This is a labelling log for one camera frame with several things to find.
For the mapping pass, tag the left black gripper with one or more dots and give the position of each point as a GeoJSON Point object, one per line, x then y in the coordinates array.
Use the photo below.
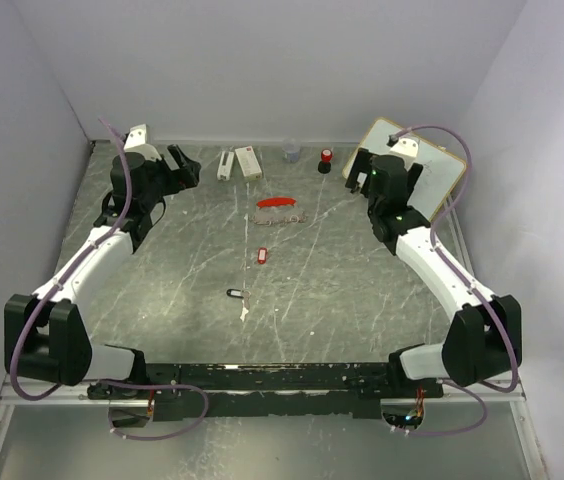
{"type": "Point", "coordinates": [185, 177]}

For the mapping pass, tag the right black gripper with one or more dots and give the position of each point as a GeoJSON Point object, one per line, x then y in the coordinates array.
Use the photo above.
{"type": "Point", "coordinates": [361, 165]}

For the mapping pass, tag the red key tag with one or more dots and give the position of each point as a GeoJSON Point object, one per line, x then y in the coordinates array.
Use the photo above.
{"type": "Point", "coordinates": [262, 255]}

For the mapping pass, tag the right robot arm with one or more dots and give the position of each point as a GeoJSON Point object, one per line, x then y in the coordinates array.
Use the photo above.
{"type": "Point", "coordinates": [485, 334]}

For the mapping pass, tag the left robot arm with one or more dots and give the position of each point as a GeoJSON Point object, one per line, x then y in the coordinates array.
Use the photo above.
{"type": "Point", "coordinates": [45, 337]}

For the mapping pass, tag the red black stamp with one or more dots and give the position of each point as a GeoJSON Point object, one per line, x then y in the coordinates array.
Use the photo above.
{"type": "Point", "coordinates": [324, 165]}

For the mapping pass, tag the white stapler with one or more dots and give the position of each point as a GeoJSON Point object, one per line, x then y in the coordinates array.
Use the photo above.
{"type": "Point", "coordinates": [225, 165]}

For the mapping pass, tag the white staples box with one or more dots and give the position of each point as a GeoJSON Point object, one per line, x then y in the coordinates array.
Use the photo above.
{"type": "Point", "coordinates": [248, 163]}

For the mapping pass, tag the clear paperclip jar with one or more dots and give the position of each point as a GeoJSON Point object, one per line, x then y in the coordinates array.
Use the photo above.
{"type": "Point", "coordinates": [291, 149]}

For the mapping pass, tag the black key tag with key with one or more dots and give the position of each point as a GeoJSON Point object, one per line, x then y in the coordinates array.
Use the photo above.
{"type": "Point", "coordinates": [242, 295]}

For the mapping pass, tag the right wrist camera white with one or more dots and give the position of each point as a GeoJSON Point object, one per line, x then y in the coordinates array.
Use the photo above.
{"type": "Point", "coordinates": [403, 147]}

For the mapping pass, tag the small whiteboard wood frame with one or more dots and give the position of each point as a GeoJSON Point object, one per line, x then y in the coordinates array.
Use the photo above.
{"type": "Point", "coordinates": [441, 169]}

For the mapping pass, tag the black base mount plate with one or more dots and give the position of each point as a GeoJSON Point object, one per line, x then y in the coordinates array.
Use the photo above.
{"type": "Point", "coordinates": [260, 390]}

